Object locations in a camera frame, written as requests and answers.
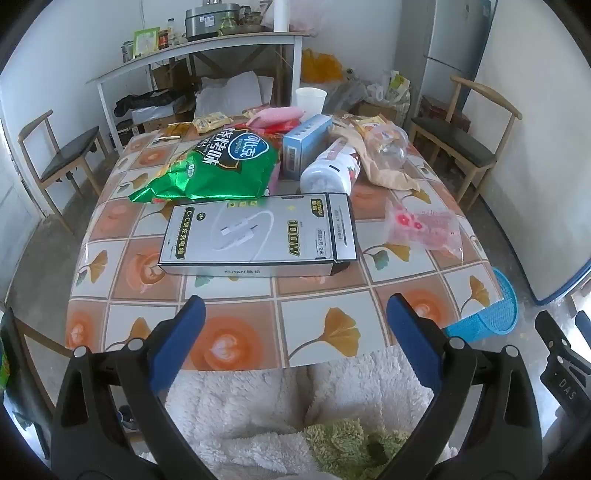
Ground yellow plastic bag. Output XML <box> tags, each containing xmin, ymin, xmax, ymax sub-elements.
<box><xmin>301</xmin><ymin>48</ymin><xmax>345</xmax><ymax>85</ymax></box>

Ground wooden chair dark seat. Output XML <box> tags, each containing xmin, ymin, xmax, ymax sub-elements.
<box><xmin>17</xmin><ymin>110</ymin><xmax>106</xmax><ymax>219</ymax></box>
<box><xmin>408</xmin><ymin>75</ymin><xmax>523</xmax><ymax>212</ymax></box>

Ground red wooden stool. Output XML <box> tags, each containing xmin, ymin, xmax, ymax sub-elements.
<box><xmin>419</xmin><ymin>96</ymin><xmax>472</xmax><ymax>136</ymax></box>

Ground tile pattern tablecloth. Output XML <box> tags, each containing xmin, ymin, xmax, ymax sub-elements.
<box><xmin>65</xmin><ymin>108</ymin><xmax>505</xmax><ymax>373</ymax></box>

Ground pink clear plastic wrapper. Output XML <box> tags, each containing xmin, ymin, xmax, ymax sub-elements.
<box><xmin>385</xmin><ymin>200</ymin><xmax>463</xmax><ymax>262</ymax></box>

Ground green snack bag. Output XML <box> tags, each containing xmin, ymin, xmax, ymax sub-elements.
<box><xmin>128</xmin><ymin>126</ymin><xmax>283</xmax><ymax>207</ymax></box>

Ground grey refrigerator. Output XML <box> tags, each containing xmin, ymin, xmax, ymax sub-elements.
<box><xmin>421</xmin><ymin>0</ymin><xmax>498</xmax><ymax>126</ymax></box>

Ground pink soft pouch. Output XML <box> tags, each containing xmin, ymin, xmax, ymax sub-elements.
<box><xmin>248</xmin><ymin>106</ymin><xmax>304</xmax><ymax>128</ymax></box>

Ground white side table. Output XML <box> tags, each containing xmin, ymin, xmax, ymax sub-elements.
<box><xmin>85</xmin><ymin>31</ymin><xmax>304</xmax><ymax>154</ymax></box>

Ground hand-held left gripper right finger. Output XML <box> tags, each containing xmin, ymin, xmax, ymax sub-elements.
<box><xmin>387</xmin><ymin>294</ymin><xmax>544</xmax><ymax>480</ymax></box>

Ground metal rice cooker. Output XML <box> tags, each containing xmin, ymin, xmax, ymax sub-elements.
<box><xmin>184</xmin><ymin>1</ymin><xmax>242</xmax><ymax>41</ymax></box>

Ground green box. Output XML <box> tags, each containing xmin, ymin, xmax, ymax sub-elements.
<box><xmin>132</xmin><ymin>28</ymin><xmax>161</xmax><ymax>59</ymax></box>

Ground white sack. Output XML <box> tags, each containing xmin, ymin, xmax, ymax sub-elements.
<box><xmin>195</xmin><ymin>73</ymin><xmax>276</xmax><ymax>117</ymax></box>

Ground black bag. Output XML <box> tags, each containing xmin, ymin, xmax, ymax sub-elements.
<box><xmin>114</xmin><ymin>89</ymin><xmax>184</xmax><ymax>117</ymax></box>

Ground red packet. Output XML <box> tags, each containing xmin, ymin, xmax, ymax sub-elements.
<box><xmin>257</xmin><ymin>119</ymin><xmax>297</xmax><ymax>136</ymax></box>

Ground blue white medicine box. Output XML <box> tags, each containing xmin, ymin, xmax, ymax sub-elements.
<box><xmin>282</xmin><ymin>114</ymin><xmax>334</xmax><ymax>181</ymax></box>

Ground crumpled brown paper bag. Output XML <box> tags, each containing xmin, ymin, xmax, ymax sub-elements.
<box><xmin>329</xmin><ymin>124</ymin><xmax>422</xmax><ymax>193</ymax></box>

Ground grey plastic bag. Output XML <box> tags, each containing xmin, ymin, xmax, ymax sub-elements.
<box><xmin>329</xmin><ymin>80</ymin><xmax>371</xmax><ymax>114</ymax></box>

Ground white strawberry milk bottle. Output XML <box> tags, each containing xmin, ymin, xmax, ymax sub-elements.
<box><xmin>300</xmin><ymin>138</ymin><xmax>364</xmax><ymax>195</ymax></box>

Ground yellow snack packet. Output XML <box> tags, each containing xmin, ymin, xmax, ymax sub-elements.
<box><xmin>192</xmin><ymin>113</ymin><xmax>232</xmax><ymax>136</ymax></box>

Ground green fluffy cloth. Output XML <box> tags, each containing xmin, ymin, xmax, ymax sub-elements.
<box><xmin>302</xmin><ymin>419</ymin><xmax>410</xmax><ymax>480</ymax></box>

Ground white plastic bag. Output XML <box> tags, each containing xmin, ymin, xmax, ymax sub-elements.
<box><xmin>367</xmin><ymin>68</ymin><xmax>413</xmax><ymax>105</ymax></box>

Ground brown flat packet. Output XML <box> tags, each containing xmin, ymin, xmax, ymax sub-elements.
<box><xmin>158</xmin><ymin>121</ymin><xmax>193</xmax><ymax>140</ymax></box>

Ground cardboard box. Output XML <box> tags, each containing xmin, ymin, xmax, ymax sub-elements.
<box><xmin>357</xmin><ymin>102</ymin><xmax>399</xmax><ymax>124</ymax></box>

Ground blue plastic basket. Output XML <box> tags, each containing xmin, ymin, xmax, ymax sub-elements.
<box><xmin>444</xmin><ymin>267</ymin><xmax>519</xmax><ymax>341</ymax></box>

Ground white cable box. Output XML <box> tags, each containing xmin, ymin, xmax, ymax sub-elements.
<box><xmin>158</xmin><ymin>192</ymin><xmax>359</xmax><ymax>278</ymax></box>

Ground white paper cup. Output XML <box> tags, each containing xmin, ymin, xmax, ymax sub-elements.
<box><xmin>295</xmin><ymin>86</ymin><xmax>328</xmax><ymax>117</ymax></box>

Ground white paper towel roll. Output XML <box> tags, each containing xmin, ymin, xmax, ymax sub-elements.
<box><xmin>274</xmin><ymin>0</ymin><xmax>293</xmax><ymax>33</ymax></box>

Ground white mattress blue edge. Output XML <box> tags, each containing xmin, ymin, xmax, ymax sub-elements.
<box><xmin>461</xmin><ymin>0</ymin><xmax>591</xmax><ymax>306</ymax></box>

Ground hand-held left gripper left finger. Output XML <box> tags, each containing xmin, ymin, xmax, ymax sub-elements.
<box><xmin>50</xmin><ymin>295</ymin><xmax>218</xmax><ymax>480</ymax></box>

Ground white fluffy garment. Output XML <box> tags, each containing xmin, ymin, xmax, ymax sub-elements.
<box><xmin>161</xmin><ymin>345</ymin><xmax>438</xmax><ymax>480</ymax></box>

